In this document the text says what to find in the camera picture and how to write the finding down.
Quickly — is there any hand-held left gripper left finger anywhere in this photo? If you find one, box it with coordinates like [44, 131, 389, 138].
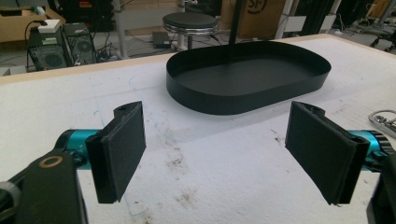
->
[85, 101, 148, 204]

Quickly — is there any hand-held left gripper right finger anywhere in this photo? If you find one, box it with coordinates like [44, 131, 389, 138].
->
[284, 101, 372, 207]

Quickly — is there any black oval metal tray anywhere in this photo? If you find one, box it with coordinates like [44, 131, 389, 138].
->
[165, 40, 332, 117]

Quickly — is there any black computer tower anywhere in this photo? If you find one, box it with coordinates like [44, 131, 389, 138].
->
[63, 21, 98, 66]
[27, 27, 69, 72]

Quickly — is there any black flat box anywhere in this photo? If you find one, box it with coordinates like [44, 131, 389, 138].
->
[151, 31, 172, 49]

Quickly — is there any white table leg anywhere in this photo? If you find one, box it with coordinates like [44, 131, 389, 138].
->
[112, 0, 129, 60]

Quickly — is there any white power adapter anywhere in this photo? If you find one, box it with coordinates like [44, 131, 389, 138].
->
[37, 19, 63, 35]

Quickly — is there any round black stool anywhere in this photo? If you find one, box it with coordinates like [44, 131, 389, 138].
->
[162, 12, 219, 50]

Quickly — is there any brown cardboard box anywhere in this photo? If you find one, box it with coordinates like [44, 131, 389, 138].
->
[219, 0, 287, 40]

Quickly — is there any black vertical pole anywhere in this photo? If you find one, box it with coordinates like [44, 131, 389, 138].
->
[228, 0, 245, 46]

